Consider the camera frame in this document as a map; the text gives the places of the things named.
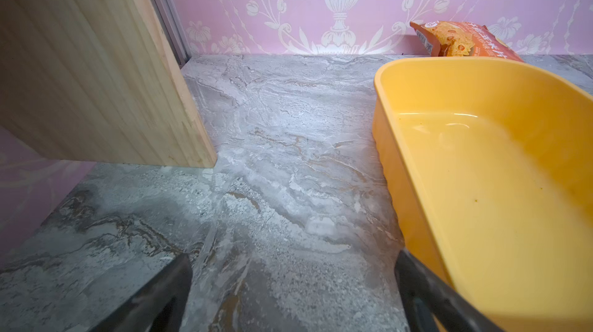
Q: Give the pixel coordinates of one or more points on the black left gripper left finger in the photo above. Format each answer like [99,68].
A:
[159,305]

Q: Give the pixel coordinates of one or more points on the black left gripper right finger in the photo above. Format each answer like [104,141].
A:
[432,305]

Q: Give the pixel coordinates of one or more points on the yellow plastic tray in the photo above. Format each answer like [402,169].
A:
[489,166]

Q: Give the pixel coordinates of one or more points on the wooden shelf unit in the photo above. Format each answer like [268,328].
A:
[97,81]

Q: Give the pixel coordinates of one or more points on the orange snack bag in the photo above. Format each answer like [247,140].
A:
[461,39]

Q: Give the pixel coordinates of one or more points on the aluminium corner post left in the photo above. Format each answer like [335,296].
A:
[172,25]

